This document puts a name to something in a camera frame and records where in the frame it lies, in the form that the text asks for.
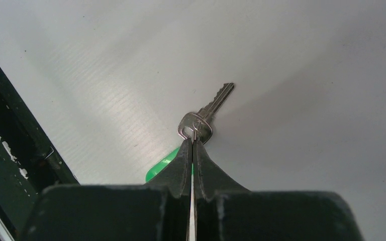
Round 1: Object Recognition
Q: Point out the green headed key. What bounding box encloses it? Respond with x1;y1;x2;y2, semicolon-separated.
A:
145;82;235;182

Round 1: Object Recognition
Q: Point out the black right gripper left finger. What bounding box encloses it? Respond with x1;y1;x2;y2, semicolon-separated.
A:
19;139;192;240

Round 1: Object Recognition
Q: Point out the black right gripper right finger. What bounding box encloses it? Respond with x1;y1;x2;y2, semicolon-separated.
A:
192;141;363;240

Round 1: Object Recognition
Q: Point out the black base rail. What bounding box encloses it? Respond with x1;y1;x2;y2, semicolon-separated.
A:
0;68;77;239

